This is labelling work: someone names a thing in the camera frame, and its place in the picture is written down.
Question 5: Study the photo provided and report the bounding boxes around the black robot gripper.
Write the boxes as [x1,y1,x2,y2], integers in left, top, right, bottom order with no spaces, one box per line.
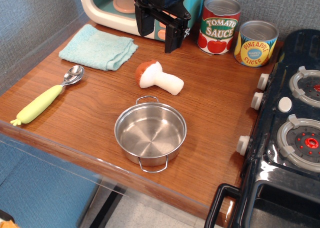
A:
[134,0,191,53]

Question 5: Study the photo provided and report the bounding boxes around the stainless steel pot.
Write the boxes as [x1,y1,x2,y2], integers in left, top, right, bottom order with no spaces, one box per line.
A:
[114,96,187,173]

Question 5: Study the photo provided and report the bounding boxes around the plush toy mushroom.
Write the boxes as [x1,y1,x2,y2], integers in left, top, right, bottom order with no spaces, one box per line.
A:
[135,60,184,95]

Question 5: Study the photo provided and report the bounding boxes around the toy microwave teal and cream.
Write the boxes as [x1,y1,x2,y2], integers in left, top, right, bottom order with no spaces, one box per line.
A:
[81,0,204,36]

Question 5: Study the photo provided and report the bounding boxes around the light blue towel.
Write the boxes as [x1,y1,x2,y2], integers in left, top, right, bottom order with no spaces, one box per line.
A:
[59,24,138,71]

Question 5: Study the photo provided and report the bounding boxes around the tomato sauce can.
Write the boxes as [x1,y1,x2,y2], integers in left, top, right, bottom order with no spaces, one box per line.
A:
[197,0,242,55]

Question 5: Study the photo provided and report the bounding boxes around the pineapple slices can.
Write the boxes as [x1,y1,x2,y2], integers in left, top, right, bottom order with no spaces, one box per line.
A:
[234,20,279,67]

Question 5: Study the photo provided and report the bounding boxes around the white stove knob upper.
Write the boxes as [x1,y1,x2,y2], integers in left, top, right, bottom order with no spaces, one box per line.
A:
[257,73,270,91]

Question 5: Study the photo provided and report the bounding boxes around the white stove knob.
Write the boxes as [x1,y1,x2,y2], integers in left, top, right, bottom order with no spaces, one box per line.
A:
[236,136,250,156]
[251,92,264,110]
[257,73,270,91]

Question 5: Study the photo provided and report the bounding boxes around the white stove knob middle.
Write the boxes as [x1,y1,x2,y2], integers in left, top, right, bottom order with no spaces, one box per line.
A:
[251,92,264,110]

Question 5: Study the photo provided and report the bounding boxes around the white stove knob lower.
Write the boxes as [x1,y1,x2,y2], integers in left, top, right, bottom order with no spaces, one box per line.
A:
[236,136,250,156]

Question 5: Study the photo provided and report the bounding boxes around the black table leg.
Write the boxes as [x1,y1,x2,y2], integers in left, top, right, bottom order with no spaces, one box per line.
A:
[89,185,124,228]

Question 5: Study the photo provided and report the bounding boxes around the black toy stove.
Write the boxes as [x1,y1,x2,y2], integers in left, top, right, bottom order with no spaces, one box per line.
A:
[205,29,320,227]

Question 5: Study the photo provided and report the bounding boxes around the orange object at corner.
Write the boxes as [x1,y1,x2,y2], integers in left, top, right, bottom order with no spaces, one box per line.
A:
[0,220,20,228]

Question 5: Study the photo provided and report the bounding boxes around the spoon with green handle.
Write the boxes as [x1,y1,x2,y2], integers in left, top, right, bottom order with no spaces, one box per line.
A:
[10,65,85,126]

